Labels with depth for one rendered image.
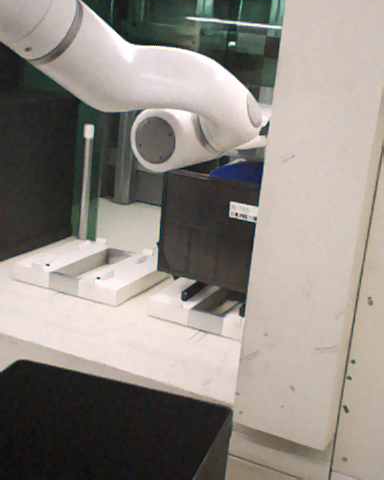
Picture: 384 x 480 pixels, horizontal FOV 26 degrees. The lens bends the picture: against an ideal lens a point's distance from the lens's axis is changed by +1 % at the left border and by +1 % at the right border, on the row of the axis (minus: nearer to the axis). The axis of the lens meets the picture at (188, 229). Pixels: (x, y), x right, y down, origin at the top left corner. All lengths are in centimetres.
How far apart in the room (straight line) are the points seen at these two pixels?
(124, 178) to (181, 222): 78
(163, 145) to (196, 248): 30
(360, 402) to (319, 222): 24
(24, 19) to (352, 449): 64
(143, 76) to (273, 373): 39
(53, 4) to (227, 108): 25
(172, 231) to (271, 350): 38
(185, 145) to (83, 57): 19
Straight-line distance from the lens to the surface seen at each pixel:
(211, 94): 100
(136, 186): 212
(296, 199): 94
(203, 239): 129
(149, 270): 148
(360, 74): 91
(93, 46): 94
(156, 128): 105
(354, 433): 106
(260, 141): 124
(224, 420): 96
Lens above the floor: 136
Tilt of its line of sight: 15 degrees down
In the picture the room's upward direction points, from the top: 6 degrees clockwise
